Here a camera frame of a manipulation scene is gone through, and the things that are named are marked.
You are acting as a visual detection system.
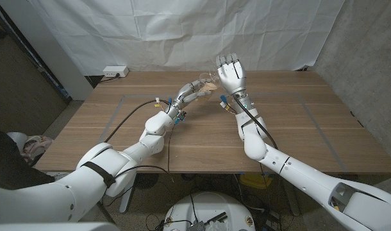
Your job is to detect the clear plastic cup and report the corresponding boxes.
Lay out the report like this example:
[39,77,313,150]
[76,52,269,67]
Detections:
[211,64,224,86]
[197,73,220,103]

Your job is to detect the white robot torso edge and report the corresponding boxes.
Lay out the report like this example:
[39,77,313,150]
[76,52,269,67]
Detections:
[0,221,121,231]

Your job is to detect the white creased backdrop sheet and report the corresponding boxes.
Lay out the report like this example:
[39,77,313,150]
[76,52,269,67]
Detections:
[28,0,345,76]

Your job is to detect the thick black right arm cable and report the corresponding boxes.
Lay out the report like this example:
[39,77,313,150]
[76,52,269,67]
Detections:
[233,94,279,151]

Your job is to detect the person's dark trouser leg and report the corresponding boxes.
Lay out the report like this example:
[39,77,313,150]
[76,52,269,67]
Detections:
[0,123,55,190]

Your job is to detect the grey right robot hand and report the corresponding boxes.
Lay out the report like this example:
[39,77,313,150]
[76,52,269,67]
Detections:
[215,53,247,97]

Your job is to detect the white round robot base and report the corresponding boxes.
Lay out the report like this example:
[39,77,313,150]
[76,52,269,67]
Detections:
[163,191,256,231]

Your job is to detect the patterned cloth bag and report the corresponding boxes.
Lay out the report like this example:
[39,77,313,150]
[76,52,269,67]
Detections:
[21,135,54,164]

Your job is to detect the black round floor object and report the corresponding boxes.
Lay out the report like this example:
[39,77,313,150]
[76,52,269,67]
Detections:
[134,173,160,190]

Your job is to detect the white power strip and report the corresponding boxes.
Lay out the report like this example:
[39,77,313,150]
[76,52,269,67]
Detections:
[103,65,130,78]

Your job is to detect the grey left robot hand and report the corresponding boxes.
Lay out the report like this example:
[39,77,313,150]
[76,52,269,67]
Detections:
[165,80,215,120]

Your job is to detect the white table leg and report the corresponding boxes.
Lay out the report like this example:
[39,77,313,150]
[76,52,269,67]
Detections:
[119,184,135,214]

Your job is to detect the black bar on base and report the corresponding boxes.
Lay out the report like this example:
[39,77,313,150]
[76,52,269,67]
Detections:
[204,211,229,225]

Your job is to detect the white square pillar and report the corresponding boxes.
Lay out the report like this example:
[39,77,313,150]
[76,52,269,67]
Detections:
[0,0,94,101]

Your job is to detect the yellow container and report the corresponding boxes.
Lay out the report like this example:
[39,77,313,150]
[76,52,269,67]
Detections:
[239,173,273,190]

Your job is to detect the brown sugar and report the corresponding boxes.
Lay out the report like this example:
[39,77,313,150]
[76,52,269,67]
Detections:
[200,81,219,96]

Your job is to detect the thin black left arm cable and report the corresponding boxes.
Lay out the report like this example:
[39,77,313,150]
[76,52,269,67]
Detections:
[102,123,178,206]

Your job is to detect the grey table leg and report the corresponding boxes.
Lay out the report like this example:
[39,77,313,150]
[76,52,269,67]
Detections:
[287,189,301,216]

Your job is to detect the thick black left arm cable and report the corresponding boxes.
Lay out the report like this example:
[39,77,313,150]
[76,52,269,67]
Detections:
[104,99,171,144]

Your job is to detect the white round bucket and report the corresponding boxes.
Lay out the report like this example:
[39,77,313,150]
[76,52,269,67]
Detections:
[6,132,28,151]

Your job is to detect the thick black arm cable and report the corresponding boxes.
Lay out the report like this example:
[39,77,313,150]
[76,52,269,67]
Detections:
[104,99,171,144]
[233,94,279,151]

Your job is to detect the grey mesh box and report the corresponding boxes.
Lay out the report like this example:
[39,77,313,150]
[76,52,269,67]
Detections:
[188,220,206,231]

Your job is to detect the black power strip cord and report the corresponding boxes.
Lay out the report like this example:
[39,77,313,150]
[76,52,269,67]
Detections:
[99,73,121,83]

